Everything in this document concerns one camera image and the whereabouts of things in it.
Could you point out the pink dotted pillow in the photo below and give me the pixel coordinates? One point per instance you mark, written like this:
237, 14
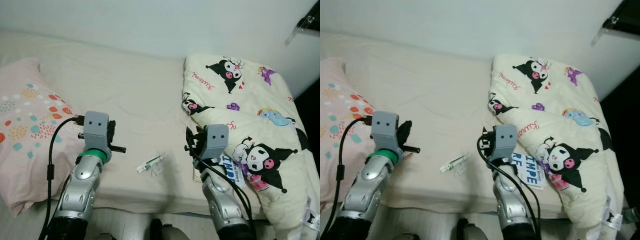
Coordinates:
25, 110
335, 110

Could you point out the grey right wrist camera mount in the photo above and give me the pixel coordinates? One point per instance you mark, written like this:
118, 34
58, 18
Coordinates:
216, 142
506, 142

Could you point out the clear plastic wrapper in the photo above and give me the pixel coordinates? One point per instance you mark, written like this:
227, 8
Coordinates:
454, 163
150, 163

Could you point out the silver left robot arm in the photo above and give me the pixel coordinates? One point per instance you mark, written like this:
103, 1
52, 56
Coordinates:
82, 180
372, 177

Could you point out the cream cartoon print quilt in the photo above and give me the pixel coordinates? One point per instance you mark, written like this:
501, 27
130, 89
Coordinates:
260, 90
565, 90

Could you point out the robot right leg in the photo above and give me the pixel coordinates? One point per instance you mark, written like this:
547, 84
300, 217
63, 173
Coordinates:
170, 232
472, 232

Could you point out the white book blue letters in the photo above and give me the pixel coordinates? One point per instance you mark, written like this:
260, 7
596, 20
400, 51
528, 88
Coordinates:
231, 172
527, 172

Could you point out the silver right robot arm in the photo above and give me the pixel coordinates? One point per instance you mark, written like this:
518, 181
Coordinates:
220, 200
507, 200

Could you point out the cream bed mattress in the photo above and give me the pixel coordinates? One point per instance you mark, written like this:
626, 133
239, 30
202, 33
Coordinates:
435, 100
125, 100

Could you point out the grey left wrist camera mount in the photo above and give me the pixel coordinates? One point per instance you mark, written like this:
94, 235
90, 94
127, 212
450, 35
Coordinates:
95, 130
384, 130

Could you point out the black window frame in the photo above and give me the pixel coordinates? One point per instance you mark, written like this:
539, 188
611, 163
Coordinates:
627, 15
312, 17

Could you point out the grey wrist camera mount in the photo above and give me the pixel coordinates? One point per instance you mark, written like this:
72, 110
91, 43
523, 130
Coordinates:
384, 130
216, 142
95, 130
506, 142

